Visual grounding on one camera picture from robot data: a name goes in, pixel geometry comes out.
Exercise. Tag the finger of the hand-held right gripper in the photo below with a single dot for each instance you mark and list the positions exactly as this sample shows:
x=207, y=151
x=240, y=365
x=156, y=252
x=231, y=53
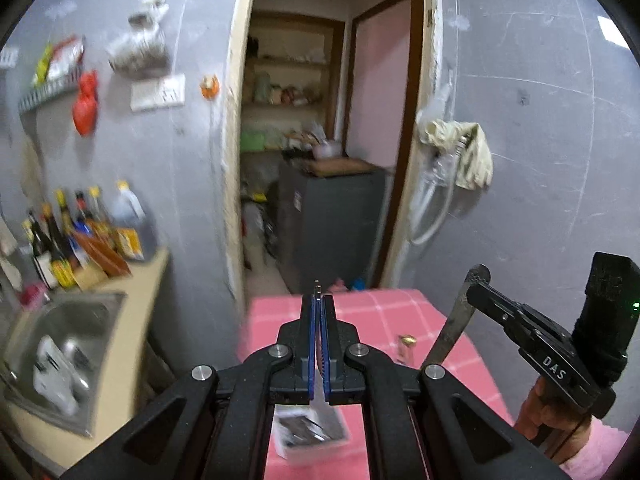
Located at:
x=495, y=302

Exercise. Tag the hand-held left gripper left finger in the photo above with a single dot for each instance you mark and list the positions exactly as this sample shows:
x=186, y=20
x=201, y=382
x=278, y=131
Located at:
x=312, y=345

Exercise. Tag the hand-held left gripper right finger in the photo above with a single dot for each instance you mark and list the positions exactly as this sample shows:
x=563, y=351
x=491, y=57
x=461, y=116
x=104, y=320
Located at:
x=327, y=345

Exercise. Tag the white perforated utensil holder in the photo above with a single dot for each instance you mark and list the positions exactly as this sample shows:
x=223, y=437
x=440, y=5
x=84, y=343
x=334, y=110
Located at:
x=295, y=450

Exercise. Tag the person's right forearm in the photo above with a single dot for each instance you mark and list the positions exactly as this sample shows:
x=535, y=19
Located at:
x=600, y=450

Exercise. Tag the person's right hand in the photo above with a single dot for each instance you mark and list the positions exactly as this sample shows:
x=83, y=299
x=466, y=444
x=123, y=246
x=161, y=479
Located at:
x=565, y=430

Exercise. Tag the pink plaid tablecloth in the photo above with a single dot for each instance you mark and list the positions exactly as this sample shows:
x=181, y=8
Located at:
x=390, y=320

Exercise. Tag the small brass spoon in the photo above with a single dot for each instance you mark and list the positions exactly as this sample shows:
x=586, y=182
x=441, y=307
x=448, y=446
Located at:
x=406, y=347

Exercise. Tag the grey cabinet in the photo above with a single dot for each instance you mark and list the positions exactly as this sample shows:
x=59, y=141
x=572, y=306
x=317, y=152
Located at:
x=330, y=230

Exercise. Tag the cream rubber gloves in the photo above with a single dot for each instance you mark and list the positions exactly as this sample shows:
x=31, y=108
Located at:
x=465, y=150

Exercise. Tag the wooden board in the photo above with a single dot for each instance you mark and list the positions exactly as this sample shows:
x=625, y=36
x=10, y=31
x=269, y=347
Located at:
x=340, y=165

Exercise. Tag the beige kitchen counter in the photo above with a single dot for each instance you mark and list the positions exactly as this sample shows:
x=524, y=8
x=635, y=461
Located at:
x=135, y=310

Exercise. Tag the steel pot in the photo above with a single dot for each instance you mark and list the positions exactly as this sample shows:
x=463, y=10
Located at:
x=327, y=149

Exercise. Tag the green box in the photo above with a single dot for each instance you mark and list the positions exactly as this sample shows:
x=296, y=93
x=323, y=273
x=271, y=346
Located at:
x=260, y=140

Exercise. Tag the large dark oil jug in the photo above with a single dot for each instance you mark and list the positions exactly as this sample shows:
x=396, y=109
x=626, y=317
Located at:
x=132, y=220

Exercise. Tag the steel kitchen sink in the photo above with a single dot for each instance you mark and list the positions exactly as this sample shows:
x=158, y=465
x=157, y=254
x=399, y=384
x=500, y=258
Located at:
x=75, y=320

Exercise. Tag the brown sauce bottle yellow cap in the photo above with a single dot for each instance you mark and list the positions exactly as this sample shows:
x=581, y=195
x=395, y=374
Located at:
x=100, y=215

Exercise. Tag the white container in sink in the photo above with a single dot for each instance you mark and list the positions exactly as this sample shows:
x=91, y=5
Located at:
x=60, y=375

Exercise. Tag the dark sauce bottle yellow label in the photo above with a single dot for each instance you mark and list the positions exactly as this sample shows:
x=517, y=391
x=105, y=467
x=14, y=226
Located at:
x=61, y=260

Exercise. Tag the dark sauce bottle red cap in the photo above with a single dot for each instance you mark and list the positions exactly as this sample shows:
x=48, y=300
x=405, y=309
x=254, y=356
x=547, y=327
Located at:
x=81, y=210

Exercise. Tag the wooden shelf unit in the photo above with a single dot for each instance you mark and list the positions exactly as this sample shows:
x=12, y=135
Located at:
x=335, y=70

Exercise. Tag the dark sauce bottle white label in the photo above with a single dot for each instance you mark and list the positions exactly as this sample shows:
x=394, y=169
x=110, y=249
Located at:
x=44, y=265

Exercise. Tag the pink sponge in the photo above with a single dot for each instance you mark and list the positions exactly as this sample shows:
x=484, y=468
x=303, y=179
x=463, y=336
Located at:
x=34, y=295

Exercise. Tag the dark sauce bottle yellow cap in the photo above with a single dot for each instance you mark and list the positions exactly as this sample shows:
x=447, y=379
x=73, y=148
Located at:
x=64, y=205

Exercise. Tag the red plastic bag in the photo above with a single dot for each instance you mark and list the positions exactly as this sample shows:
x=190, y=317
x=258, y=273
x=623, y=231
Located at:
x=85, y=105

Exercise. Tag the clear bag of dried goods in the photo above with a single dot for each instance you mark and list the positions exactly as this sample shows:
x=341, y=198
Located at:
x=137, y=50

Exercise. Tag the white plastic bag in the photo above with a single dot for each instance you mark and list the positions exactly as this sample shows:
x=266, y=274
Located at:
x=150, y=7

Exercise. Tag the colourful seasoning packets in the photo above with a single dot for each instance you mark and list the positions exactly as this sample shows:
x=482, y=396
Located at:
x=62, y=60

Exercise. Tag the wooden door frame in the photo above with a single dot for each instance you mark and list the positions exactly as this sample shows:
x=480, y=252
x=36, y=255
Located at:
x=232, y=135

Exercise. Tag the orange wall hook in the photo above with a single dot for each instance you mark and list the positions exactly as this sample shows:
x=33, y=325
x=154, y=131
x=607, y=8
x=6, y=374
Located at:
x=210, y=86

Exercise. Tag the white switch socket panel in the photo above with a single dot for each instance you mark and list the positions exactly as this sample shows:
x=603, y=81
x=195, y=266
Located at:
x=157, y=92

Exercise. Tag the metal wall rack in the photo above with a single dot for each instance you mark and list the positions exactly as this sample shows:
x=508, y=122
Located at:
x=50, y=92

